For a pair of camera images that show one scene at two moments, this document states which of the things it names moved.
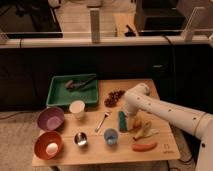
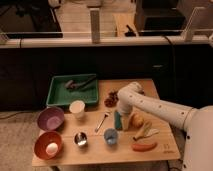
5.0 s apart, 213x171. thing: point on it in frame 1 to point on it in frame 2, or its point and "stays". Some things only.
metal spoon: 101,122 stays
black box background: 159,18 stays
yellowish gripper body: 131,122 to 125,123
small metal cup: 80,138 stays
